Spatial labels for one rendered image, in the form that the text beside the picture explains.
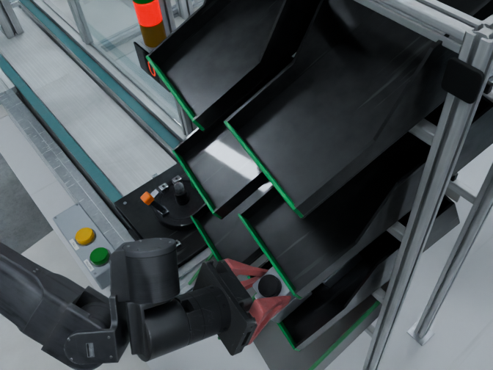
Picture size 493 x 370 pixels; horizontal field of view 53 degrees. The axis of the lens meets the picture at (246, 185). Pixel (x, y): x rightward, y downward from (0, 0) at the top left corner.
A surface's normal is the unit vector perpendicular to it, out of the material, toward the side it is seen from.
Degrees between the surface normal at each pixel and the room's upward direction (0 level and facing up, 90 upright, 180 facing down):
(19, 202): 0
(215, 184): 25
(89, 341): 47
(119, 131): 0
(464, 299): 0
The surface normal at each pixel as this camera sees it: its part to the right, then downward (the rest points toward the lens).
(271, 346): -0.67, -0.14
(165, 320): 0.42, -0.58
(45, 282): 0.55, -0.83
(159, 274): 0.41, 0.10
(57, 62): -0.07, -0.63
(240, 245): -0.44, -0.39
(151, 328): 0.50, -0.40
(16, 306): -0.20, 0.09
